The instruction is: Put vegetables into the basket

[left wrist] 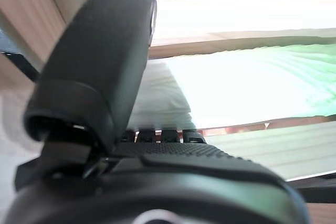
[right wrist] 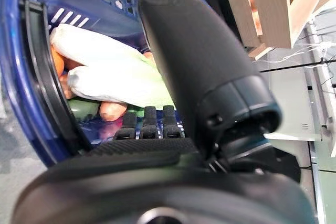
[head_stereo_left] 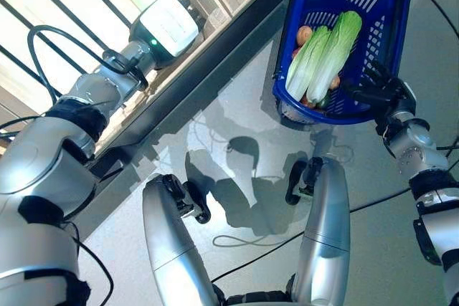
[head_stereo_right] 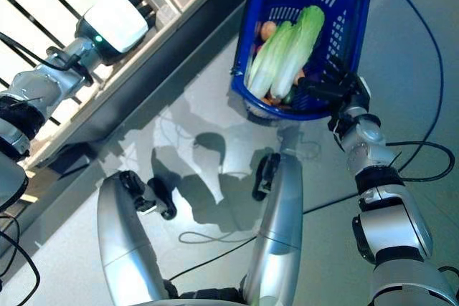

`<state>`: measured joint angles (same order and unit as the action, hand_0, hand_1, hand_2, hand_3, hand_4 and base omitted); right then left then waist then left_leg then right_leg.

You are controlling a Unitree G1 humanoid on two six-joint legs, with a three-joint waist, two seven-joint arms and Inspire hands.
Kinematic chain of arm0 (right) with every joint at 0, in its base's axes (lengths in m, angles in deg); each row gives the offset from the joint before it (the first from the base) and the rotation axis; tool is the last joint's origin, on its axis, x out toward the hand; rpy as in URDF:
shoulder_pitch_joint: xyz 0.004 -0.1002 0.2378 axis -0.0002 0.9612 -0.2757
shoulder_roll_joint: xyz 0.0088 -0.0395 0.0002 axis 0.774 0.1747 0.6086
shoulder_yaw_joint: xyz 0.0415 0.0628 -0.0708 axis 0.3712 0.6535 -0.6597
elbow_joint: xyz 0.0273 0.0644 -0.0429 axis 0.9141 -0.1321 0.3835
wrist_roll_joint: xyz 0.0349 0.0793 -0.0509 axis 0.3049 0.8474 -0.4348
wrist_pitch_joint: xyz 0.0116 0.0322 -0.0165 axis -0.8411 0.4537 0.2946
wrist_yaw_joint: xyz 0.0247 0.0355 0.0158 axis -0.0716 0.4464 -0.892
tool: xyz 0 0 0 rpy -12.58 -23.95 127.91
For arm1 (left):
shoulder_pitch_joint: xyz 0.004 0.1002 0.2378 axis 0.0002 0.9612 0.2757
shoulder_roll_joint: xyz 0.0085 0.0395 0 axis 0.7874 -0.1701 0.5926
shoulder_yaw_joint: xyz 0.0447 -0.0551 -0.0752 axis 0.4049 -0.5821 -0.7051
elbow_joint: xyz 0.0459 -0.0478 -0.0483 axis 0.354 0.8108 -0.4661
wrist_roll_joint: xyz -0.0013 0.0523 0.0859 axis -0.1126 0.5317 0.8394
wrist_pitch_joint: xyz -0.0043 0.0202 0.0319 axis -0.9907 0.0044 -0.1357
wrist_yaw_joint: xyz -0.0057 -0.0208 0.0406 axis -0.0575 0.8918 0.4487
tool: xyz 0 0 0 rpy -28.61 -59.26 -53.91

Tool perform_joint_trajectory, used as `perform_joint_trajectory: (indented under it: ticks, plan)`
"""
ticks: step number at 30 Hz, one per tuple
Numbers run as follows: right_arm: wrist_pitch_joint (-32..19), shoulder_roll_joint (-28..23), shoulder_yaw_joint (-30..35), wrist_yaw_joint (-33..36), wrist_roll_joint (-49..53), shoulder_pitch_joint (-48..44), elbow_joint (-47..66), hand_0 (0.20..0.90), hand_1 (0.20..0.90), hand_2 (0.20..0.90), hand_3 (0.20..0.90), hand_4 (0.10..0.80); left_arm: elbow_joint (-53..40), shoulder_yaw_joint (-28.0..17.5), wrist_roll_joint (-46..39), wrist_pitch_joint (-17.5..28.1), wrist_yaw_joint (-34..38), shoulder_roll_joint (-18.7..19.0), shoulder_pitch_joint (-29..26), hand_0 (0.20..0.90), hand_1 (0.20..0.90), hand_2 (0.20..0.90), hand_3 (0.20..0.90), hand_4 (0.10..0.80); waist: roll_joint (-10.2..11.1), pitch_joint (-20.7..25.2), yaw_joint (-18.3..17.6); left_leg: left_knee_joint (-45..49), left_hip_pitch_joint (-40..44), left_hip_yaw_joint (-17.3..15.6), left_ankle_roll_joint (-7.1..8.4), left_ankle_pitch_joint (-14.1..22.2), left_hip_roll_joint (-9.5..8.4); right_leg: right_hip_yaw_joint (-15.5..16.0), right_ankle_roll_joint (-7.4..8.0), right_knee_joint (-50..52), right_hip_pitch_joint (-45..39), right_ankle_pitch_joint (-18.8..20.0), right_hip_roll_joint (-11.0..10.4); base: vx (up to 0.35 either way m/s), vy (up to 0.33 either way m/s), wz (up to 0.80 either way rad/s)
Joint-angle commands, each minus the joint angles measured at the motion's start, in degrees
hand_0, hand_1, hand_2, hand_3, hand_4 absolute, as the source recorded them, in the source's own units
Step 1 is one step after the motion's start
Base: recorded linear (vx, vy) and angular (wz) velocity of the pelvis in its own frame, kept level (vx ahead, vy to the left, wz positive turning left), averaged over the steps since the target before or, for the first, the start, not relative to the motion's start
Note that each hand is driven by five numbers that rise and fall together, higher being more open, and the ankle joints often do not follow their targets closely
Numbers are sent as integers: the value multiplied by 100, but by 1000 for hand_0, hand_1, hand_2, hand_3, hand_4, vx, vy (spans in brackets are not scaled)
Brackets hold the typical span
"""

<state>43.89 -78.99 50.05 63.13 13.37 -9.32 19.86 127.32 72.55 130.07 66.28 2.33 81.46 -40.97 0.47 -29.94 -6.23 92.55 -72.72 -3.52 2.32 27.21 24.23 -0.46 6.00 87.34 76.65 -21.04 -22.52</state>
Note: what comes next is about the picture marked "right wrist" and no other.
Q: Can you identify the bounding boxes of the blue plastic shopping basket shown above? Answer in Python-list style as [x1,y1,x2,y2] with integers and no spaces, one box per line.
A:
[0,0,200,168]

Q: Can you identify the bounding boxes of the wooden potato crate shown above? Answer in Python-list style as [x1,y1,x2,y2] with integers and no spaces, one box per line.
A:
[219,0,336,61]

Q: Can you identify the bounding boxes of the white desk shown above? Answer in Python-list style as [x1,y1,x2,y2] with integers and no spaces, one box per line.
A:
[258,20,336,172]

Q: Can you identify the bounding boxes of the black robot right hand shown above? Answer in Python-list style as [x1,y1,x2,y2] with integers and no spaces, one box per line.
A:
[10,0,316,224]

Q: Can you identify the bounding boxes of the green bell pepper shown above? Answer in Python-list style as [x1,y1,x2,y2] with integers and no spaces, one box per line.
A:
[67,98,102,120]

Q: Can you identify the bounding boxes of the green white napa cabbage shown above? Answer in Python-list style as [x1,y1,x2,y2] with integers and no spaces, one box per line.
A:
[49,23,161,78]
[67,65,176,109]

